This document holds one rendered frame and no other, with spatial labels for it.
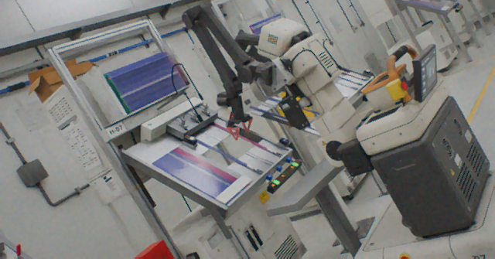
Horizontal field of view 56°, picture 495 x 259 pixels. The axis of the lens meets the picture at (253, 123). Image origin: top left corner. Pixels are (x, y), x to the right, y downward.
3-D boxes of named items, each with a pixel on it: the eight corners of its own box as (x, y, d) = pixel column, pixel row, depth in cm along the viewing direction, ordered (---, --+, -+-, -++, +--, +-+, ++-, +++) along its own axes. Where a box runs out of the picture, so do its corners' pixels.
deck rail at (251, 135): (291, 158, 284) (293, 149, 280) (289, 159, 282) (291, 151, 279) (199, 114, 312) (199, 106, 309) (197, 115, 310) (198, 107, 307)
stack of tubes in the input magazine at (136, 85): (187, 85, 302) (165, 49, 300) (130, 113, 264) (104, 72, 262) (176, 92, 310) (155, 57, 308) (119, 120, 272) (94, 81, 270)
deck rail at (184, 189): (227, 216, 232) (228, 207, 229) (224, 219, 230) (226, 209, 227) (124, 158, 260) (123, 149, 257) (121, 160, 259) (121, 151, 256)
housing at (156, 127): (202, 119, 309) (203, 100, 302) (150, 150, 272) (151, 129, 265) (192, 114, 312) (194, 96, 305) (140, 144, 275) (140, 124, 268)
